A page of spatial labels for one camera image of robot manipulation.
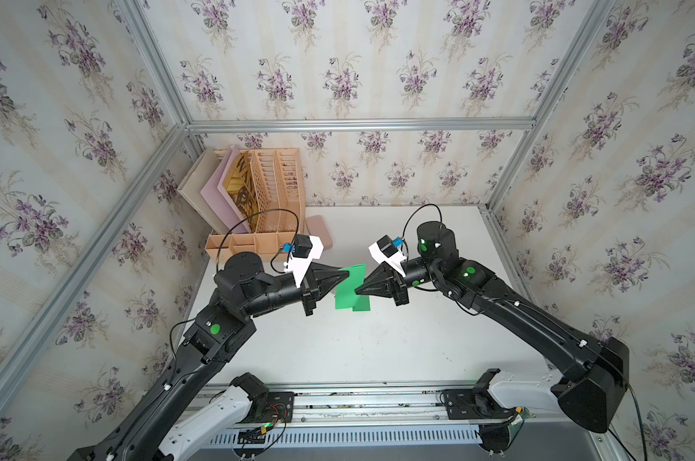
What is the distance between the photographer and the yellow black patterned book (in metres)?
0.97

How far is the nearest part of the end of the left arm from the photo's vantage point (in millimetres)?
482

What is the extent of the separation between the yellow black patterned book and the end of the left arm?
0.56 m

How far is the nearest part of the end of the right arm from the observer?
0.57 m

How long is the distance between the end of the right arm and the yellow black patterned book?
586mm

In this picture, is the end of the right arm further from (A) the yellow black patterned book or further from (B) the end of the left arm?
(A) the yellow black patterned book
